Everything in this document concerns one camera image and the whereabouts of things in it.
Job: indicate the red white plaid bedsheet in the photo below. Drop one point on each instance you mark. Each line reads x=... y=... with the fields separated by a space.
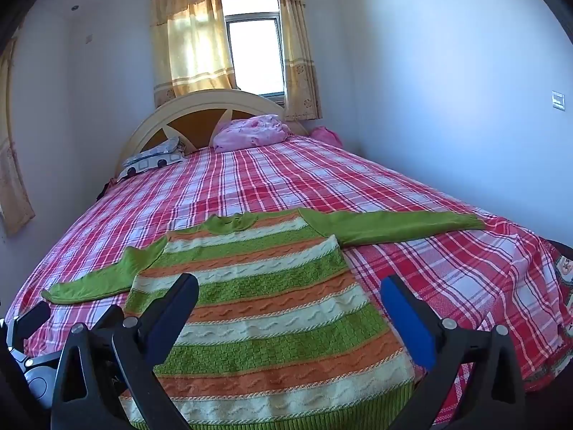
x=503 y=275

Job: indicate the pink cloth beside bed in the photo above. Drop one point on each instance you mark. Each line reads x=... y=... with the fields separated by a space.
x=325 y=135

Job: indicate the bright window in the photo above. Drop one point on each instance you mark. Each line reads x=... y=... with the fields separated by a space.
x=254 y=37

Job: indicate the pink pillow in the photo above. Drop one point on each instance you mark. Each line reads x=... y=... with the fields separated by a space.
x=253 y=132

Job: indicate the yellow window curtain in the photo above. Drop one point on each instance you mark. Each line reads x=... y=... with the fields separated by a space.
x=301 y=84
x=190 y=48

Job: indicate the cream wooden headboard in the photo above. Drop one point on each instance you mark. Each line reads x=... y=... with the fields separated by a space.
x=195 y=117

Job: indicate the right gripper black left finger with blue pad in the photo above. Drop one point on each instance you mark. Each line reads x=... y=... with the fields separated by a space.
x=97 y=365

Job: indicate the yellow left window curtain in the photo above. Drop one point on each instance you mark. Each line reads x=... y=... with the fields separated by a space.
x=190 y=48

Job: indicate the yellow side curtain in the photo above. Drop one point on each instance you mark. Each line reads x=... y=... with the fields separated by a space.
x=16 y=210

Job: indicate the yellow right window curtain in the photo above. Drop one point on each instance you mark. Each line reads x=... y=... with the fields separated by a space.
x=301 y=84

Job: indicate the green orange striped knit sweater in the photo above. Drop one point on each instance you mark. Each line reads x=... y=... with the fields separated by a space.
x=282 y=336

